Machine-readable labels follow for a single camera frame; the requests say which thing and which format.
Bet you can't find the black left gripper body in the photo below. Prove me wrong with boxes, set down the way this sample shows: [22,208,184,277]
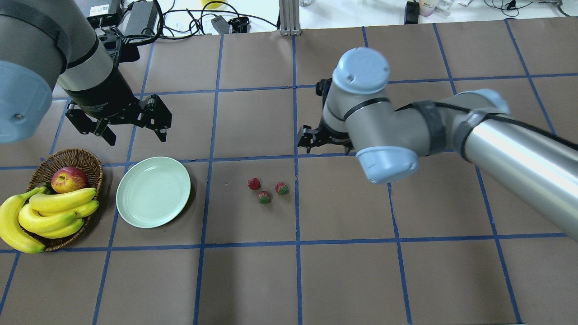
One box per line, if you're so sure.
[65,94,172,134]

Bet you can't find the red apple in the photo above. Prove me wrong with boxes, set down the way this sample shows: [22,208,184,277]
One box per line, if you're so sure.
[50,167,89,194]

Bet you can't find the red strawberry green leaves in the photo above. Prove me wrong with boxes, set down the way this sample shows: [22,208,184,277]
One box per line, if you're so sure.
[257,191,272,205]

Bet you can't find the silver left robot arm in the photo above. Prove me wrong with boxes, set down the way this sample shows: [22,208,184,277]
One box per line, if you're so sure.
[0,0,172,146]

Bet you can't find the black power adapter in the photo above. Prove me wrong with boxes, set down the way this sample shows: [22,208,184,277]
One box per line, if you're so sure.
[122,0,158,36]

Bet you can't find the aluminium frame post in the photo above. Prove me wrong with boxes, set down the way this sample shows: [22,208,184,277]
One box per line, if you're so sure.
[278,0,302,36]

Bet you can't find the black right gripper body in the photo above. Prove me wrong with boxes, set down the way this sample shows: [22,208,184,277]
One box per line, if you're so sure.
[297,120,354,155]

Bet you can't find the brown wicker basket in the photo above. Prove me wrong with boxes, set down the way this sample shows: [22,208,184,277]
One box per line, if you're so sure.
[25,148,105,252]

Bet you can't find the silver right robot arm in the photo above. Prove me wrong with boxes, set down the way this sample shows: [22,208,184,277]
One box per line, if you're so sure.
[297,47,578,239]

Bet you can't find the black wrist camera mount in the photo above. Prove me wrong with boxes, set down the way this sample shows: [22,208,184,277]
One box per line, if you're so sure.
[315,78,332,97]

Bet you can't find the light green plate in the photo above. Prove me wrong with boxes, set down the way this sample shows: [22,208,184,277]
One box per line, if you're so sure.
[116,157,192,229]

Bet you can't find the red strawberry without leaves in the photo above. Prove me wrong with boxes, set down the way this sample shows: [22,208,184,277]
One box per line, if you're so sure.
[247,178,261,190]

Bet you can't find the yellow banana bunch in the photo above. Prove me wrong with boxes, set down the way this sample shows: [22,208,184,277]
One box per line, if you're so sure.
[0,187,100,254]

